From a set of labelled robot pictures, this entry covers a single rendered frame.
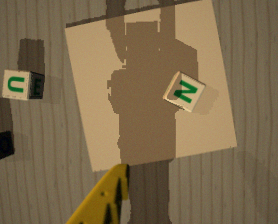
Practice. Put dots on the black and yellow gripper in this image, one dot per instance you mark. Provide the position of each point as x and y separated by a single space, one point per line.
103 204

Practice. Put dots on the tan flat mat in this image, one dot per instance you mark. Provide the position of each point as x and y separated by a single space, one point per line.
122 67

